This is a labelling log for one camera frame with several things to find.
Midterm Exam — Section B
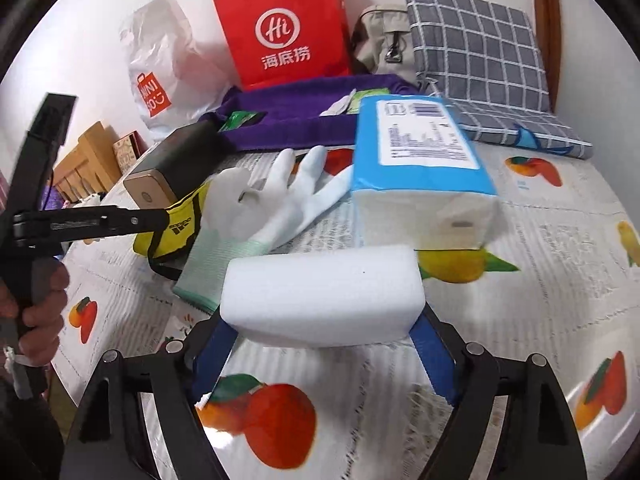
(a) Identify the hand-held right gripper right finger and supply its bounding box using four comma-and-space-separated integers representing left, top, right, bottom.
410, 305, 588, 480

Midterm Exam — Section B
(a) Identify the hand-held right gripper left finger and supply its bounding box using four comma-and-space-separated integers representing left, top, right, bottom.
65, 317, 241, 480

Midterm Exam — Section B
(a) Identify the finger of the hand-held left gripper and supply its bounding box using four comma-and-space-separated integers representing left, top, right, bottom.
100, 207, 171, 237
7, 92, 79, 216

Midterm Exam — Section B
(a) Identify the white sponge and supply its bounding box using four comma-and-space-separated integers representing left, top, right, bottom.
220, 244, 428, 348

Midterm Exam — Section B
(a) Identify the white knit glove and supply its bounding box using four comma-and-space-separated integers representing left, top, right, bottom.
172, 145, 357, 312

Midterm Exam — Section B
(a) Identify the purple cloth bag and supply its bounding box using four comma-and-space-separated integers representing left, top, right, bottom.
199, 74, 421, 153

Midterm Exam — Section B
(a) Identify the person's left forearm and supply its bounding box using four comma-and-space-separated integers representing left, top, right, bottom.
0, 377, 67, 480

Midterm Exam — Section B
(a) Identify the person's left hand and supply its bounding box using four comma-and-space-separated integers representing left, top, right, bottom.
0, 260, 71, 367

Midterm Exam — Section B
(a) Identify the yellow mesh pouch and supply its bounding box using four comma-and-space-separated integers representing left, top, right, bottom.
132, 182, 213, 281

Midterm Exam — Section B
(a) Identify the dark box with gold end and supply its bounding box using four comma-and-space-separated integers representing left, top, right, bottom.
122, 121, 221, 208

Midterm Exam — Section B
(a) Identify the green wet wipes packet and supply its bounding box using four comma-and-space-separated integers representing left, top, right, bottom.
220, 110, 266, 134

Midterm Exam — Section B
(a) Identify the fruit printed tablecloth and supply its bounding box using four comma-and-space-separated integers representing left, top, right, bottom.
50, 140, 640, 480

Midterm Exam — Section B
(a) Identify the white plastic shopping bag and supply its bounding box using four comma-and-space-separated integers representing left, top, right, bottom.
119, 0, 241, 141

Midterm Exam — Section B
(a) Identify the blue tissue pack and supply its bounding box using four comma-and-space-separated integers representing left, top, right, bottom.
348, 95, 501, 253

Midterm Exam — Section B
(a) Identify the red paper bag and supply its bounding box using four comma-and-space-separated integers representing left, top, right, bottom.
213, 0, 351, 92

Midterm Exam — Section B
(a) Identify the pale green wipes packet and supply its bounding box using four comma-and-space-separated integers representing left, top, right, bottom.
346, 87, 389, 113

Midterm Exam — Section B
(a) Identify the grey checked cushion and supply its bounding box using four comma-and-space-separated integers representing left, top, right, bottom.
404, 0, 593, 160

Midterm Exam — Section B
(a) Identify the beige backpack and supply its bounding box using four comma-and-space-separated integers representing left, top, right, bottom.
349, 4, 418, 86

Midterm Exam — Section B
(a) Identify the brown wooden door frame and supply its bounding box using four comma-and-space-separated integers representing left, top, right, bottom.
525, 0, 562, 111

